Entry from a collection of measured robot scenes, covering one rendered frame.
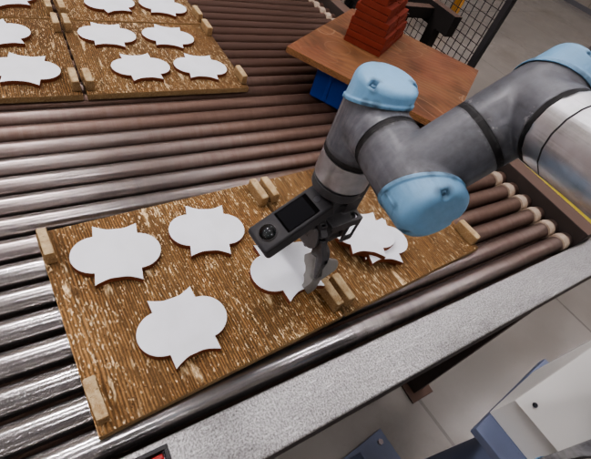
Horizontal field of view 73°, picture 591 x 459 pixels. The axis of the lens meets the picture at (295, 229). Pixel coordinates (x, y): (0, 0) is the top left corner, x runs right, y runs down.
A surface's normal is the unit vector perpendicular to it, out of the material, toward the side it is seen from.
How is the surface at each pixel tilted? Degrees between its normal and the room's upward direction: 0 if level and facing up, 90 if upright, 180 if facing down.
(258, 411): 0
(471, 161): 71
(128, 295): 0
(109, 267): 0
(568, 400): 46
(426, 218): 90
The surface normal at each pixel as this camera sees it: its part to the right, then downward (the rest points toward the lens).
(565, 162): -0.96, -0.04
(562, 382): -0.40, -0.25
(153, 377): 0.26, -0.63
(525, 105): -0.80, -0.32
